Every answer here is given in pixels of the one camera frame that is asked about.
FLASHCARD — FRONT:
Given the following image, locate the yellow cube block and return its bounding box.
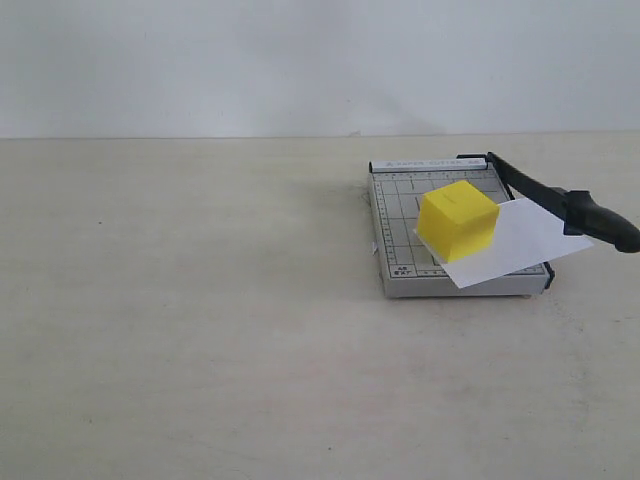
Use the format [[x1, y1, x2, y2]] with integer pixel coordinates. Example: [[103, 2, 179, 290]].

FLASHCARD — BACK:
[[415, 180, 500, 263]]

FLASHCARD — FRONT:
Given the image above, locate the white paper sheet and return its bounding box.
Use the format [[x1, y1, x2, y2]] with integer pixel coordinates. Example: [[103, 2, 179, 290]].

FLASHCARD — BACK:
[[418, 199, 593, 288]]

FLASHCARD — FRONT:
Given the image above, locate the black cutter blade arm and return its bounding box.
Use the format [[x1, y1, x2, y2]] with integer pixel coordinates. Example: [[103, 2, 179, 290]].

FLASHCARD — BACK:
[[456, 152, 639, 253]]

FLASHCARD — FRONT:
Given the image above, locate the grey paper cutter base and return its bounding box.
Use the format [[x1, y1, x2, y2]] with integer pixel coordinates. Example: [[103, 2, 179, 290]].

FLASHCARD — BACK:
[[368, 154, 555, 299]]

